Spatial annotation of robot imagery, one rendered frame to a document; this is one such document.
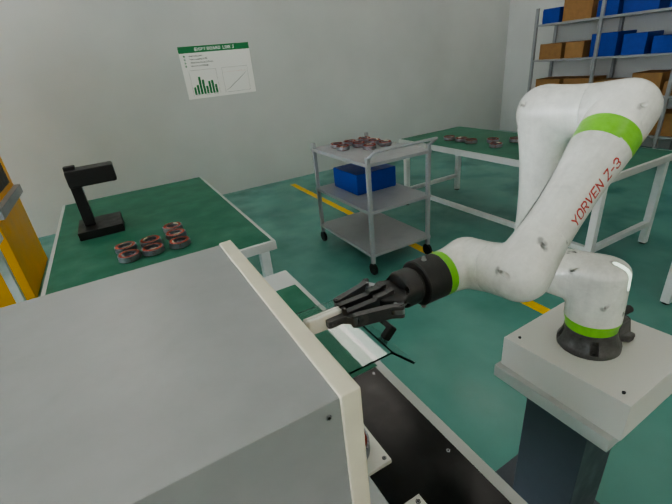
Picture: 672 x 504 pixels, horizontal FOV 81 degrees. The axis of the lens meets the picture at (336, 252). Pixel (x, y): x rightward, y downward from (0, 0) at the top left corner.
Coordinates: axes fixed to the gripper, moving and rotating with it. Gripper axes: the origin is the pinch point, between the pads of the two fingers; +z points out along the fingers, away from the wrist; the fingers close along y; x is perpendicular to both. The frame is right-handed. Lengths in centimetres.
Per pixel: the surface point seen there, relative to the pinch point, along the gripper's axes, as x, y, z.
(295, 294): -43, 79, -23
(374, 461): -40.0, -2.1, -6.9
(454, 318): -118, 103, -137
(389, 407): -41.1, 9.2, -19.3
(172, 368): 13.5, -15.3, 24.5
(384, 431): -41.1, 4.0, -13.9
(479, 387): -118, 52, -105
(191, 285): 13.6, 2.1, 19.2
